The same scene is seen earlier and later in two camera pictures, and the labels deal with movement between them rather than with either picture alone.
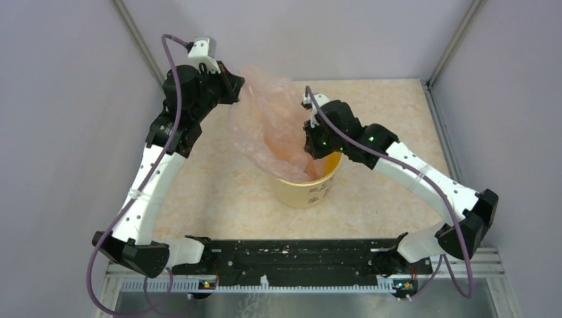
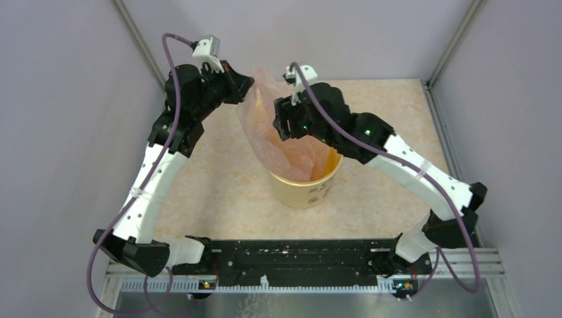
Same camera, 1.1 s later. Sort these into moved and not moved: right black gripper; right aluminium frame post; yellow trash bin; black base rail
Moved: right black gripper
Not moved: yellow trash bin; black base rail; right aluminium frame post
